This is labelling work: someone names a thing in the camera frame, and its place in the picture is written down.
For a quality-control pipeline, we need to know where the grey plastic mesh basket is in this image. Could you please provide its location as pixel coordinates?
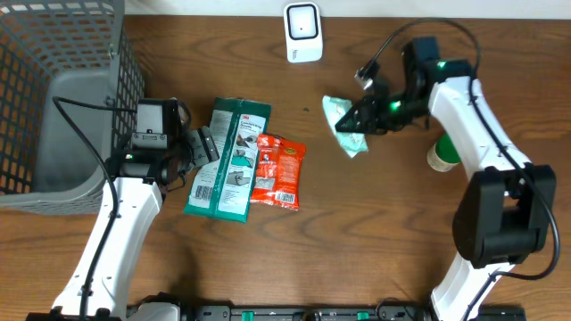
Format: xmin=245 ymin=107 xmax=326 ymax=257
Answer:
xmin=1 ymin=0 xmax=145 ymax=215

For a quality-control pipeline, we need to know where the green lid jar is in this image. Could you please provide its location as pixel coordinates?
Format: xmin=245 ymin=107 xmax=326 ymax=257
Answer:
xmin=426 ymin=134 xmax=460 ymax=172

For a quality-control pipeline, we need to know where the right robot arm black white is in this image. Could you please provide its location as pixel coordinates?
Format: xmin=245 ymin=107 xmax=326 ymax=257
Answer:
xmin=335 ymin=56 xmax=560 ymax=320

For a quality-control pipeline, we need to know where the green white 3M package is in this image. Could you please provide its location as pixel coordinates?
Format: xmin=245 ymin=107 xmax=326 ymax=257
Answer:
xmin=183 ymin=98 xmax=271 ymax=223

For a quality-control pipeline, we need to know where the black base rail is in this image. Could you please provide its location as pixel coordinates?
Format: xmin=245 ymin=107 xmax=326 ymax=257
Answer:
xmin=127 ymin=304 xmax=527 ymax=321

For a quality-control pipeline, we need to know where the white barcode scanner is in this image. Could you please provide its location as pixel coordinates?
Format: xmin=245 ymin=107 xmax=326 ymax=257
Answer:
xmin=283 ymin=2 xmax=324 ymax=63

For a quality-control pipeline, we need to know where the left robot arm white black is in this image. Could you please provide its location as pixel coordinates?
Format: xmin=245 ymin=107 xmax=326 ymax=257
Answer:
xmin=27 ymin=126 xmax=219 ymax=320

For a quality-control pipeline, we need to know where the teal wipes pack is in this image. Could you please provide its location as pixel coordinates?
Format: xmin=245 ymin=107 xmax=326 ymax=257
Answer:
xmin=322 ymin=95 xmax=368 ymax=158

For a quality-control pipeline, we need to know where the red snack bag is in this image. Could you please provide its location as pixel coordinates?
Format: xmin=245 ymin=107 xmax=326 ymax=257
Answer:
xmin=250 ymin=134 xmax=306 ymax=210

